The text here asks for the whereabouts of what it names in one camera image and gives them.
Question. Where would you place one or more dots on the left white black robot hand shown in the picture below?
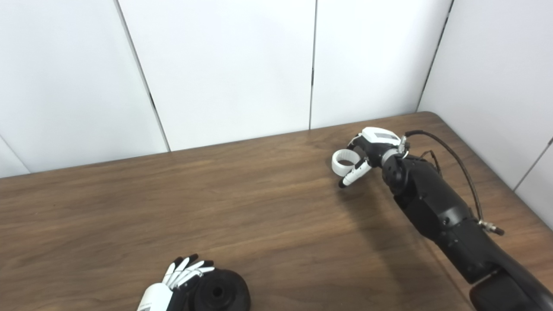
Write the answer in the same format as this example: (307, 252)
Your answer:
(157, 298)

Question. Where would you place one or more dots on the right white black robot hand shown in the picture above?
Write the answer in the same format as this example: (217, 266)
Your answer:
(380, 142)

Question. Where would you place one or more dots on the round black stepped part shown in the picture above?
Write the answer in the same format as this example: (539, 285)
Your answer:
(233, 296)

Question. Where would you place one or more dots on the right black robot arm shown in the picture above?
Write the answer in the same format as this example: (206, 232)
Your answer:
(445, 216)

